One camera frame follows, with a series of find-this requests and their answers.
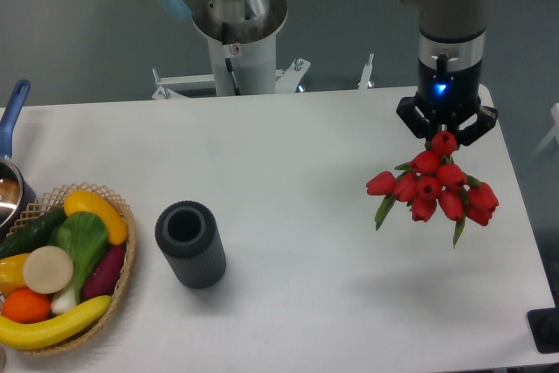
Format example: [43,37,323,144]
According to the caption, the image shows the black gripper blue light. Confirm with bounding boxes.
[397,61,498,147]

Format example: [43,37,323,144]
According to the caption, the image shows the red tulip bouquet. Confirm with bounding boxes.
[366,130,500,245]

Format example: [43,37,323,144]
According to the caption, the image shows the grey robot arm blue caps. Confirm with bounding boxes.
[156,0,498,146]

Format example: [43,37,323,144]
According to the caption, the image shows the black device at table edge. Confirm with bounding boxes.
[527,307,558,354]

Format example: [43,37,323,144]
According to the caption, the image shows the dark grey ribbed vase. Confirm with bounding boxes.
[155,201,227,289]

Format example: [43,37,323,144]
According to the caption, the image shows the green bok choy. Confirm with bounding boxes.
[47,211,108,315]

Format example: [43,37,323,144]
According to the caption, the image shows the purple sweet potato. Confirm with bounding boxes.
[82,245,126,300]

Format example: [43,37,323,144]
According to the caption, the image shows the woven wicker basket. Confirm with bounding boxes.
[7,183,136,355]

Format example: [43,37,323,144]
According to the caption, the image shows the green cucumber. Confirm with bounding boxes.
[1,209,66,259]

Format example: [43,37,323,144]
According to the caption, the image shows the beige round disc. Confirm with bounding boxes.
[23,246,73,294]

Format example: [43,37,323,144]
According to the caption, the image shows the yellow bell pepper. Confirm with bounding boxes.
[0,253,29,295]

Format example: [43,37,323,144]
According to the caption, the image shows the orange fruit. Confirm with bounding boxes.
[2,288,51,324]

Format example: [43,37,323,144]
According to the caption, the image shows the yellow banana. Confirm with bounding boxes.
[1,295,112,350]

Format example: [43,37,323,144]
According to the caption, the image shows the white metal base frame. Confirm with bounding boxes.
[151,52,376,100]

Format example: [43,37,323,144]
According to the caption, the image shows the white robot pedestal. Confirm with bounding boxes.
[207,35,276,97]

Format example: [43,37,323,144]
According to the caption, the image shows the black cable on pedestal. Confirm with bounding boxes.
[220,22,242,96]

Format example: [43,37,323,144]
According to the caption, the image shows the blue handled saucepan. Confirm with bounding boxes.
[1,79,36,241]

